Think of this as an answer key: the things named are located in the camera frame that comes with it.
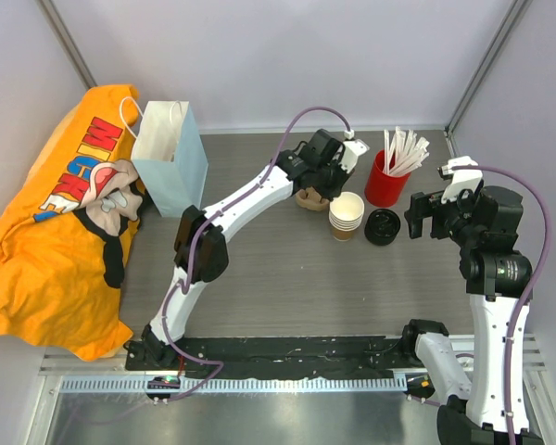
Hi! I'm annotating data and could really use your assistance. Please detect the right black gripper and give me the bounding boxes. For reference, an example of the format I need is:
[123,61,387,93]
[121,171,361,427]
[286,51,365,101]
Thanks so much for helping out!
[406,184,484,248]

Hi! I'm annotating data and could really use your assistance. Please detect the stack of paper cups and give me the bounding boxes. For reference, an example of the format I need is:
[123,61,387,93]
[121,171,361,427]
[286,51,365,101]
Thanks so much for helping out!
[328,192,365,242]

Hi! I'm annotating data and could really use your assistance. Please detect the white blue paper bag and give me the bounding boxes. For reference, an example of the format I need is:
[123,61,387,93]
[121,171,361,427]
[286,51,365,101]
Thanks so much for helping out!
[119,96,209,218]

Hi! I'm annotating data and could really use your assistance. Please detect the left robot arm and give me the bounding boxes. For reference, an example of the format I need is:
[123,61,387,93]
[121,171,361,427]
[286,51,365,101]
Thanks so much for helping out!
[126,129,366,370]

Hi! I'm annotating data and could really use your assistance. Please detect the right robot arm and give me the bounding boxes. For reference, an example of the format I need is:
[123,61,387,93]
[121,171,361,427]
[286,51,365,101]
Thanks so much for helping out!
[399,184,543,444]

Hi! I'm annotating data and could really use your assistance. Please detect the stacked pulp cup carriers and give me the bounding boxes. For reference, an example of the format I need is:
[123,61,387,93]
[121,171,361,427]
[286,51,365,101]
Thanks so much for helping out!
[295,187,330,212]

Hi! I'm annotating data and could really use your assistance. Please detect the red straw holder cup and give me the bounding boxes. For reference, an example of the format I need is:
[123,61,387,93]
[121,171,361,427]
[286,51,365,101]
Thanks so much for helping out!
[364,150,411,208]

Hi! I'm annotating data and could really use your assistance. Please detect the wrapped white straws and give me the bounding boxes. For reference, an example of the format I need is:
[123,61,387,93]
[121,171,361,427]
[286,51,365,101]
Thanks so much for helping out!
[383,126,430,177]

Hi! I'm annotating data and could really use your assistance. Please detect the orange printed shirt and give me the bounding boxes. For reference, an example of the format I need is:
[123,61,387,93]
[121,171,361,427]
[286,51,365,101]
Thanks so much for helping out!
[0,84,148,362]

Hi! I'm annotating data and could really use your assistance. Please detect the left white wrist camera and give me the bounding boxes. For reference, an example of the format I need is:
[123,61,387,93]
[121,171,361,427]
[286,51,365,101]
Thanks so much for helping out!
[338,130,369,174]

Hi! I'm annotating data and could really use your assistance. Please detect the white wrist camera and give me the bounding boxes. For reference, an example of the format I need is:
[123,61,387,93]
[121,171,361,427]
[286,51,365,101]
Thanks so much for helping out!
[338,130,369,174]
[438,156,483,204]

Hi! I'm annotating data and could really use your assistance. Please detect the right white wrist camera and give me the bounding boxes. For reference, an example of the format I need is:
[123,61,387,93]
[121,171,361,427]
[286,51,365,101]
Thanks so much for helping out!
[438,156,483,204]

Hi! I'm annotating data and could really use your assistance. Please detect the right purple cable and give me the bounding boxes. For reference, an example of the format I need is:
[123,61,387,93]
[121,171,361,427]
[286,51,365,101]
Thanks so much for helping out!
[405,165,552,445]

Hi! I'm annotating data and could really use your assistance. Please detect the purple cable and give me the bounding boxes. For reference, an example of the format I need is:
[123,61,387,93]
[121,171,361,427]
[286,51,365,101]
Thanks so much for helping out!
[405,165,552,445]
[159,106,353,402]

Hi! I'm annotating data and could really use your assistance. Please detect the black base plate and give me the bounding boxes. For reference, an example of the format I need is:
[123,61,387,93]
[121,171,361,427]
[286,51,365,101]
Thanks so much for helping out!
[124,334,418,379]

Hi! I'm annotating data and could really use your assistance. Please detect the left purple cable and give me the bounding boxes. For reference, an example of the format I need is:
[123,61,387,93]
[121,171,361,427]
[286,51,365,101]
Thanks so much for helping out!
[159,106,353,402]

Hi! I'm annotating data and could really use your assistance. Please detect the white slotted cable duct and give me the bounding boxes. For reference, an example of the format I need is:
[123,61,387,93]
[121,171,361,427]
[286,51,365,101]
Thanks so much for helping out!
[59,375,407,394]

